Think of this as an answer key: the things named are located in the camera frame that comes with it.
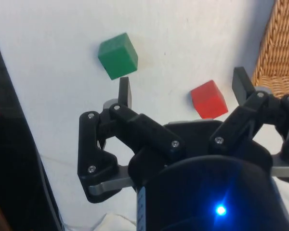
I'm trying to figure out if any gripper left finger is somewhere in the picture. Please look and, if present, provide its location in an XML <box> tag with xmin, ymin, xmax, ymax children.
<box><xmin>77</xmin><ymin>77</ymin><xmax>186</xmax><ymax>204</ymax></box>

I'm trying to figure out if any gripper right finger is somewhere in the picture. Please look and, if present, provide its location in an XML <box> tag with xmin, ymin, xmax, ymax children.
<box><xmin>208</xmin><ymin>66</ymin><xmax>289</xmax><ymax>186</ymax></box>

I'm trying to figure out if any red cube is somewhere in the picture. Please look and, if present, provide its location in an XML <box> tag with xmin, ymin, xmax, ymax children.
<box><xmin>190</xmin><ymin>80</ymin><xmax>229</xmax><ymax>119</ymax></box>

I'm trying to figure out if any wicker basket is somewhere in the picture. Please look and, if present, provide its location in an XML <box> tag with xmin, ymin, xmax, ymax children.
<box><xmin>251</xmin><ymin>0</ymin><xmax>289</xmax><ymax>97</ymax></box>

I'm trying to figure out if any green cube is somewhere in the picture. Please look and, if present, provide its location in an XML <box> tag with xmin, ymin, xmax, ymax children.
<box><xmin>97</xmin><ymin>32</ymin><xmax>138</xmax><ymax>80</ymax></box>

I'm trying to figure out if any black cabinet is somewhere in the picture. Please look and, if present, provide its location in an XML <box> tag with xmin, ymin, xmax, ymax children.
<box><xmin>0</xmin><ymin>24</ymin><xmax>63</xmax><ymax>231</ymax></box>

